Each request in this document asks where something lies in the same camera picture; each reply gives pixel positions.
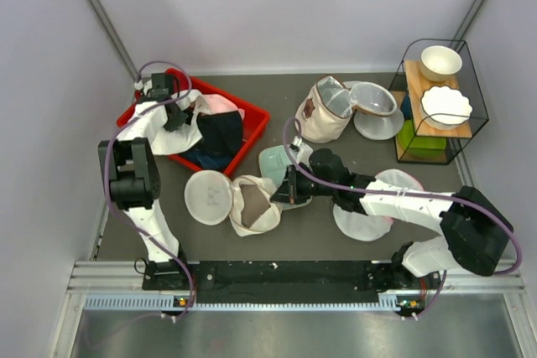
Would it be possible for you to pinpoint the dark blue garment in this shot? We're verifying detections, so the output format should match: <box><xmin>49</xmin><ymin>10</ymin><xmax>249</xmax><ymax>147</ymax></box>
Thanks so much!
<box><xmin>180</xmin><ymin>111</ymin><xmax>243</xmax><ymax>172</ymax></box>

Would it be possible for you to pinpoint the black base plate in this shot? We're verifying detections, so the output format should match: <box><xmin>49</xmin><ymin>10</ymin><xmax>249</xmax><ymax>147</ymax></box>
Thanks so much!
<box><xmin>142</xmin><ymin>260</ymin><xmax>404</xmax><ymax>304</ymax></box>

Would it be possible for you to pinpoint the wooden shelf board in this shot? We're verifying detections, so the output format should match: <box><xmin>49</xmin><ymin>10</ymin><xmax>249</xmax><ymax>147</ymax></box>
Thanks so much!
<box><xmin>404</xmin><ymin>60</ymin><xmax>473</xmax><ymax>139</ymax></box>

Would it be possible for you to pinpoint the grey slotted cable duct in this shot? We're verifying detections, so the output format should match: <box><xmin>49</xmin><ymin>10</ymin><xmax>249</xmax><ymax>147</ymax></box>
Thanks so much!
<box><xmin>84</xmin><ymin>294</ymin><xmax>425</xmax><ymax>313</ymax></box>

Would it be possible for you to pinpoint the white bra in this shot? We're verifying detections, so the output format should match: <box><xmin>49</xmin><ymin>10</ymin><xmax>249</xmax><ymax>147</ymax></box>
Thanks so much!
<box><xmin>142</xmin><ymin>91</ymin><xmax>223</xmax><ymax>156</ymax></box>

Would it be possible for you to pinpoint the cream bear laundry bag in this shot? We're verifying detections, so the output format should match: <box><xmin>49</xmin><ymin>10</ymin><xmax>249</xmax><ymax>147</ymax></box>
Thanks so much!
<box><xmin>295</xmin><ymin>75</ymin><xmax>354</xmax><ymax>143</ymax></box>

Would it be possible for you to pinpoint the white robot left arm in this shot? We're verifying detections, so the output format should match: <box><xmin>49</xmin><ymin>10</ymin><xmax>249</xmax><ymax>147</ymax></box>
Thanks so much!
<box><xmin>98</xmin><ymin>71</ymin><xmax>194</xmax><ymax>291</ymax></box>

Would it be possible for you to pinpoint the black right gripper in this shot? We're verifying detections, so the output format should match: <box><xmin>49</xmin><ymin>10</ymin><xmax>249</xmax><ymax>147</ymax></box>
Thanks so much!
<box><xmin>271</xmin><ymin>163</ymin><xmax>336</xmax><ymax>205</ymax></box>

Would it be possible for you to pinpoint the red plastic bin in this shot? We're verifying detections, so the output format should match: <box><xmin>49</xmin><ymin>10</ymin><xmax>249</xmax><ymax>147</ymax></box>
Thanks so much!
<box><xmin>116</xmin><ymin>68</ymin><xmax>271</xmax><ymax>178</ymax></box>

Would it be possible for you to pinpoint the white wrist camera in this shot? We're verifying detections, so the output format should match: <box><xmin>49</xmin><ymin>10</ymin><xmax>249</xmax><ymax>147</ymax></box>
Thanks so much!
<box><xmin>289</xmin><ymin>136</ymin><xmax>313</xmax><ymax>167</ymax></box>
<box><xmin>134</xmin><ymin>79</ymin><xmax>153</xmax><ymax>102</ymax></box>

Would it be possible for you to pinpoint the white round bowl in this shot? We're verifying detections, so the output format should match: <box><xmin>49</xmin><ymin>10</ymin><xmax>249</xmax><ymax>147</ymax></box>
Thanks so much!
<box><xmin>419</xmin><ymin>45</ymin><xmax>462</xmax><ymax>82</ymax></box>

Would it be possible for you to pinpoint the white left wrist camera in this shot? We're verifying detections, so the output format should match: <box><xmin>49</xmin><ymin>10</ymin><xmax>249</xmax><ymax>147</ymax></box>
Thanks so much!
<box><xmin>134</xmin><ymin>79</ymin><xmax>153</xmax><ymax>102</ymax></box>

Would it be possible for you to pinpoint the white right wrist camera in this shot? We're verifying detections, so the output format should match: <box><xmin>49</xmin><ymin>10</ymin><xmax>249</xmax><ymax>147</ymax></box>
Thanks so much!
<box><xmin>289</xmin><ymin>136</ymin><xmax>313</xmax><ymax>167</ymax></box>

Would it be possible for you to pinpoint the black wire shelf rack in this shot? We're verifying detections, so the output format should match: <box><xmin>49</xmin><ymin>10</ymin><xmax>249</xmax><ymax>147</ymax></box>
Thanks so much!
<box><xmin>389</xmin><ymin>39</ymin><xmax>489</xmax><ymax>165</ymax></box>

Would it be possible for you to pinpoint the pink garment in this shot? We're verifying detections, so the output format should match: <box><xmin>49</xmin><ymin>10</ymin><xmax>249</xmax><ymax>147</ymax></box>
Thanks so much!
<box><xmin>203</xmin><ymin>94</ymin><xmax>245</xmax><ymax>118</ymax></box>

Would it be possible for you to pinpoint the teal item behind rack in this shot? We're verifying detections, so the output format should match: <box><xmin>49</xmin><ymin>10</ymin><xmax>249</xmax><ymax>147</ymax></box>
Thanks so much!
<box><xmin>399</xmin><ymin>95</ymin><xmax>413</xmax><ymax>120</ymax></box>

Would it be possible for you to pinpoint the light green ceramic tray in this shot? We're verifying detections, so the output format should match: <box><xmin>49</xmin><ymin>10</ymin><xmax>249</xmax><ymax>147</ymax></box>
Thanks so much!
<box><xmin>258</xmin><ymin>145</ymin><xmax>291</xmax><ymax>188</ymax></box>

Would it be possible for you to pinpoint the white mesh bra laundry bag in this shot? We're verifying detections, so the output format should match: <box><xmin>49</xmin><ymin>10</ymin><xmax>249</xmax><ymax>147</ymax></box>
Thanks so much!
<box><xmin>184</xmin><ymin>170</ymin><xmax>282</xmax><ymax>237</ymax></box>

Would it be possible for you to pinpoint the white scalloped bowl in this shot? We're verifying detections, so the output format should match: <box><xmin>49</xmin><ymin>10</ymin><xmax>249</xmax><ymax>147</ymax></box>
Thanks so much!
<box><xmin>420</xmin><ymin>86</ymin><xmax>473</xmax><ymax>131</ymax></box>

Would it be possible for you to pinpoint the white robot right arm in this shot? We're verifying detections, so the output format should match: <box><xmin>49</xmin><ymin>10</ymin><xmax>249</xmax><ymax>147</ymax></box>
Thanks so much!
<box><xmin>270</xmin><ymin>148</ymin><xmax>514</xmax><ymax>288</ymax></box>

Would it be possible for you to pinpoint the white pink-trimmed mesh bag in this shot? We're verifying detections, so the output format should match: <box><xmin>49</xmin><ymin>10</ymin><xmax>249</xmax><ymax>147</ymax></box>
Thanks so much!
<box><xmin>332</xmin><ymin>169</ymin><xmax>424</xmax><ymax>242</ymax></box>

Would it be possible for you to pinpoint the green container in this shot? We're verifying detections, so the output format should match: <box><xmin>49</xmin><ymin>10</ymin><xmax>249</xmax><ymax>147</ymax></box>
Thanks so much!
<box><xmin>396</xmin><ymin>120</ymin><xmax>447</xmax><ymax>161</ymax></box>

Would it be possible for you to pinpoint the grey taupe bra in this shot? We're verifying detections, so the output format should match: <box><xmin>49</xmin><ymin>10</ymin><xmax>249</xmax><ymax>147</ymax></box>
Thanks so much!
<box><xmin>240</xmin><ymin>184</ymin><xmax>270</xmax><ymax>228</ymax></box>

